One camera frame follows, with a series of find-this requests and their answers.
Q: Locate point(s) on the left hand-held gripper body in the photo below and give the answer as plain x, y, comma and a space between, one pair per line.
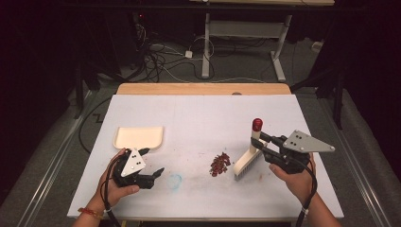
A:
132, 165

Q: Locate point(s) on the dark computer tower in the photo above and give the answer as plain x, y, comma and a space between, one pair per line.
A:
140, 19

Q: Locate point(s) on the person's right hand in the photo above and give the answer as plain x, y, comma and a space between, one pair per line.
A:
299, 184

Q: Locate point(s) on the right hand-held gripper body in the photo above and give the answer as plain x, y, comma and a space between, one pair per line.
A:
299, 145

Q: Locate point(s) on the black floor stand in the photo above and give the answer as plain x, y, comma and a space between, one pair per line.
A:
334, 91

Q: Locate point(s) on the cream hand brush grey bristles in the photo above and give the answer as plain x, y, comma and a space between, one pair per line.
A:
249, 160

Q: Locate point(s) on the pile of red-brown crumbs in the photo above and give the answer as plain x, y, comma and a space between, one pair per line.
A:
219, 164

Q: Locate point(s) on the metal floor rail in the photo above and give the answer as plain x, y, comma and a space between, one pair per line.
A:
356, 164
53, 157

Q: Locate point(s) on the cream plastic dustpan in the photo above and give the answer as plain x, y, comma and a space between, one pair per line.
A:
138, 137

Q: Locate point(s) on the desk with grey metal frame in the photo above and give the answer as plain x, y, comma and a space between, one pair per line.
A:
246, 28

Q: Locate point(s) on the person's left hand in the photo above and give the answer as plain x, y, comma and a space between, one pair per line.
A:
108, 192

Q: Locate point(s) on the white power adapter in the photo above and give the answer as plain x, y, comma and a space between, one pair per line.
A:
188, 54

